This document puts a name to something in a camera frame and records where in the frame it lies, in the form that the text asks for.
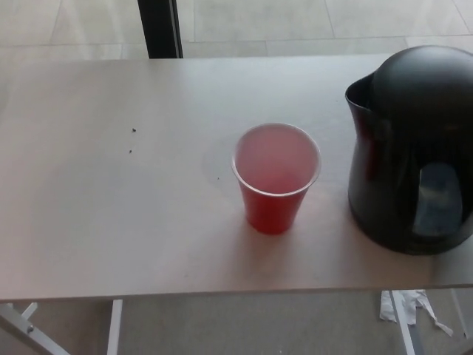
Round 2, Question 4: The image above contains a black electric kettle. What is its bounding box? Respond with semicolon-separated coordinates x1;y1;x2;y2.
344;44;473;257

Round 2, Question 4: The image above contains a red plastic cup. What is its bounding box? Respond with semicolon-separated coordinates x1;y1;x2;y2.
231;122;321;235

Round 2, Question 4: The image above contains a white metal table leg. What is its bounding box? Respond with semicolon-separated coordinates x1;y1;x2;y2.
449;288;473;336
106;299;123;355
387;290;418;355

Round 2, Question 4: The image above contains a crumpled white paper scrap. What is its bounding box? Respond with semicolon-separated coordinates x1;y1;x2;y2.
378;289;455;337

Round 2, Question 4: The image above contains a white metal diagonal table brace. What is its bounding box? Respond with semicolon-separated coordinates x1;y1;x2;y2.
0;302;71;355

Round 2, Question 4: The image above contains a black window frame post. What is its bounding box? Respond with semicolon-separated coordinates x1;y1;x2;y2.
137;0;185;59

